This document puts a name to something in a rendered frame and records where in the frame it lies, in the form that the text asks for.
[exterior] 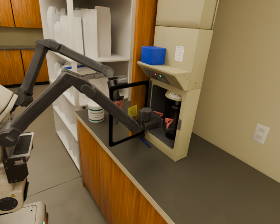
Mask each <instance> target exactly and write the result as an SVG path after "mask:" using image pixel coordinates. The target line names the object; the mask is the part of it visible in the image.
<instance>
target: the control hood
mask: <svg viewBox="0 0 280 224"><path fill-rule="evenodd" d="M137 64H138V65H139V66H140V68H141V69H142V70H143V71H144V73H145V74H146V75H147V76H148V77H149V75H148V74H147V73H146V72H145V70H144V69H143V68H145V69H148V70H150V71H153V72H156V73H159V74H162V75H164V76H165V77H166V79H167V80H168V82H169V83H170V86H173V87H175V88H178V89H180V90H183V91H187V90H188V85H189V80H190V75H191V72H189V71H185V70H182V69H179V68H175V67H172V66H168V65H165V64H161V65H149V64H145V63H142V62H141V61H137Z"/></svg>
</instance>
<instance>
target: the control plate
mask: <svg viewBox="0 0 280 224"><path fill-rule="evenodd" d="M143 69H144V70H145V72H146V73H147V74H148V75H149V77H151V78H153V79H156V77H157V79H156V80H159V79H160V80H159V81H161V82H164V83H166V84H169V85H170V83H169V82H168V80H167V79H166V77H165V76H164V75H162V74H159V73H156V72H153V71H150V70H148V69H145V68H143ZM155 74H156V75H155ZM152 76H154V77H152ZM155 76H156V77H155Z"/></svg>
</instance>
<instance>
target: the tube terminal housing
mask: <svg viewBox="0 0 280 224"><path fill-rule="evenodd" d="M212 34H213V30H205V29H193V28H177V27H165V26H155V35H154V45H153V46H157V47H162V48H166V54H165V61H164V64H165V65H168V66H172V67H175V68H179V69H182V70H185V71H189V72H191V75H190V80H189V85H188V90H187V91H183V90H180V89H178V88H175V87H173V86H170V85H168V84H165V83H163V82H160V81H158V80H155V79H153V78H150V80H152V86H153V85H154V84H155V85H158V86H160V87H162V88H165V89H167V90H169V91H172V92H174V93H176V94H179V95H181V97H182V102H181V107H180V115H179V119H181V120H182V122H181V127H180V130H178V129H177V131H176V137H175V143H174V148H173V149H171V148H169V147H168V146H167V145H166V144H164V143H163V142H161V141H160V140H159V139H157V138H156V137H155V136H153V135H152V134H151V133H149V131H147V133H146V132H145V139H147V140H148V141H149V142H150V143H152V144H153V145H154V146H156V147H157V148H158V149H159V150H160V151H162V152H163V153H164V154H165V155H167V156H168V157H169V158H171V159H172V160H173V161H175V162H176V161H178V160H180V159H182V158H184V157H186V156H187V153H188V147H189V143H190V138H191V134H192V128H193V124H194V119H195V115H196V109H197V105H198V101H199V96H200V91H201V86H202V82H203V77H204V71H205V67H206V63H207V58H208V53H209V49H210V44H211V40H212ZM176 45H179V46H185V48H184V56H183V62H179V61H175V60H174V57H175V50H176ZM151 94H152V91H151ZM151 97H152V96H151ZM150 103H151V100H150ZM150 106H151V105H150Z"/></svg>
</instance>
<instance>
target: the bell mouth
mask: <svg viewBox="0 0 280 224"><path fill-rule="evenodd" d="M165 96H166V97H167V98H169V99H171V100H175V101H182V97H181V95H179V94H176V93H174V92H172V91H169V90H168V91H167V92H166V93H165Z"/></svg>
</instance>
